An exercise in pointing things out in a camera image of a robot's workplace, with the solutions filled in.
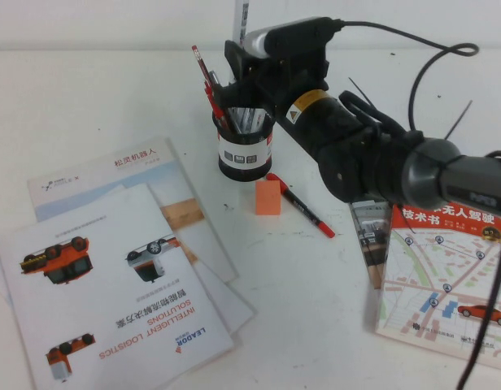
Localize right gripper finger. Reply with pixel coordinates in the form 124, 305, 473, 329
224, 39, 247, 85
215, 81, 260, 111

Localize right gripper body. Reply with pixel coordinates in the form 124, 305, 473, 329
241, 43, 331, 111

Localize red gel pen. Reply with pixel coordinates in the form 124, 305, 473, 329
203, 80, 229, 129

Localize silver metal pen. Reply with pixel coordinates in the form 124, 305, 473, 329
208, 71, 240, 134

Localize grey marker pen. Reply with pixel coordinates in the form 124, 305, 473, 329
229, 106, 252, 135

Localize black mesh pen holder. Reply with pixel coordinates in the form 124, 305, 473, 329
211, 106, 276, 183

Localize red pencil with eraser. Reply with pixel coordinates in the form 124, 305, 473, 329
191, 45, 214, 93

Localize black capped short marker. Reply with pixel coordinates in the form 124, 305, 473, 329
250, 108, 271, 134

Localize black zip tie tail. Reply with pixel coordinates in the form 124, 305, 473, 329
347, 77, 376, 109
444, 100, 474, 140

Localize orange rectangular block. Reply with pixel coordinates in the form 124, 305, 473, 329
255, 180, 283, 217

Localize black marker red caps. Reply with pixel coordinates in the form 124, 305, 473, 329
265, 172, 337, 240

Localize AgileX brochure sky cover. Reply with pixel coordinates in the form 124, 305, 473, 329
26, 137, 240, 285

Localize AgileX brochure grey room cover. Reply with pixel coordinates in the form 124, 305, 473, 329
347, 198, 394, 291

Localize white Leador logistics brochure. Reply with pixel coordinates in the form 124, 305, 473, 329
0, 182, 235, 390

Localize red book map cover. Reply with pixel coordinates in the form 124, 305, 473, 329
374, 201, 501, 373

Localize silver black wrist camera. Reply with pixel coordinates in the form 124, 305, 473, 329
238, 16, 338, 59

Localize black looping camera cable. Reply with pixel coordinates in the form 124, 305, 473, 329
333, 19, 481, 133

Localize black hanging cable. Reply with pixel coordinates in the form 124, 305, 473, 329
455, 149, 501, 390

